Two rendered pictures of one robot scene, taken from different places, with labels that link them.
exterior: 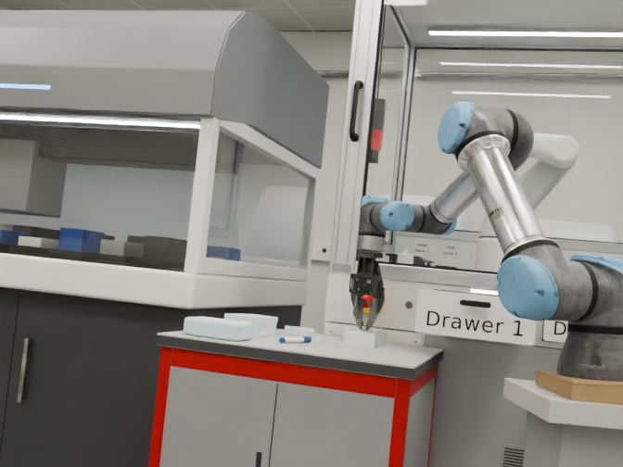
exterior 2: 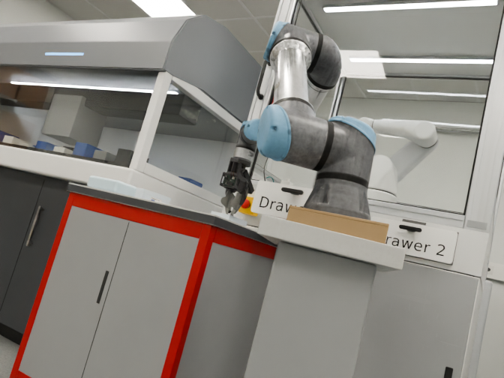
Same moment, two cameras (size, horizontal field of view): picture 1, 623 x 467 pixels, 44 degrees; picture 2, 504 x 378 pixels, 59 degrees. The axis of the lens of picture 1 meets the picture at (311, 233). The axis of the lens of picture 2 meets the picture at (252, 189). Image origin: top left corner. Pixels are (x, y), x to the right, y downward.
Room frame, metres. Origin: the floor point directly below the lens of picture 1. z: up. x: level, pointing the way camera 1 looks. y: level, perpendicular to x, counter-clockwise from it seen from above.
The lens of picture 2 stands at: (0.48, -0.62, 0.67)
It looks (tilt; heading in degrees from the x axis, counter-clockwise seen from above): 8 degrees up; 14
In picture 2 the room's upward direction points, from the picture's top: 15 degrees clockwise
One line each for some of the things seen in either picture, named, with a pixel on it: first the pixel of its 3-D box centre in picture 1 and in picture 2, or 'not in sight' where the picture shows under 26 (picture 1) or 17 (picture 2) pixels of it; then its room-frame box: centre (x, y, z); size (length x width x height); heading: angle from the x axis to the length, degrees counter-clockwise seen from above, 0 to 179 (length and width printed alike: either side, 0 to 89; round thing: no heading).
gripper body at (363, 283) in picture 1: (367, 274); (236, 175); (2.08, -0.16, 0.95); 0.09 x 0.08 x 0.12; 160
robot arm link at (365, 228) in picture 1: (374, 216); (248, 136); (2.09, -0.17, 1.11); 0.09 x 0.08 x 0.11; 23
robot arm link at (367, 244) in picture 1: (372, 245); (244, 156); (2.09, -0.17, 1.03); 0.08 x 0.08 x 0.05
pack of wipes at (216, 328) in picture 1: (219, 328); (112, 187); (1.88, 0.20, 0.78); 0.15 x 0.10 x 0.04; 71
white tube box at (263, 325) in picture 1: (250, 324); (149, 199); (2.05, 0.14, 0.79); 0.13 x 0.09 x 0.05; 150
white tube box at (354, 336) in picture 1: (365, 337); (228, 221); (2.09, -0.17, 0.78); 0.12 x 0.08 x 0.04; 160
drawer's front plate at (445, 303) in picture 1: (475, 316); (294, 203); (1.90, -0.42, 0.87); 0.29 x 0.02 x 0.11; 74
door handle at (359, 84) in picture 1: (355, 109); (263, 77); (2.31, -0.10, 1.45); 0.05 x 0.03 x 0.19; 164
